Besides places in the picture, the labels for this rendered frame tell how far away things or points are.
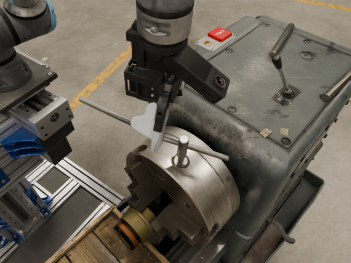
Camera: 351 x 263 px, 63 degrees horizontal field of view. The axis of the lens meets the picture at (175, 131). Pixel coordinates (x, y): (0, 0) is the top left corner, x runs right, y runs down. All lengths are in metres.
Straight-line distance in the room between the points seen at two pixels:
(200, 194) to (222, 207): 0.08
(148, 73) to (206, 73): 0.09
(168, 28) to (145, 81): 0.10
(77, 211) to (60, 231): 0.14
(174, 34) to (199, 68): 0.08
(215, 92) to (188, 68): 0.06
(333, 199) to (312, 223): 0.26
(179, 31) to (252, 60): 0.56
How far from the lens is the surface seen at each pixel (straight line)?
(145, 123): 0.49
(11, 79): 1.05
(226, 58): 0.92
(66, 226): 1.80
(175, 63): 0.42
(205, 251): 0.96
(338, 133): 2.67
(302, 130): 0.76
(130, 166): 0.72
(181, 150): 0.61
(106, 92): 2.74
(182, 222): 0.72
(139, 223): 0.72
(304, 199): 1.52
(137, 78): 0.45
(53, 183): 1.97
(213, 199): 0.68
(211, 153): 0.60
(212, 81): 0.44
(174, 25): 0.38
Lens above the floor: 1.78
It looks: 50 degrees down
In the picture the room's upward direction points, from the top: straight up
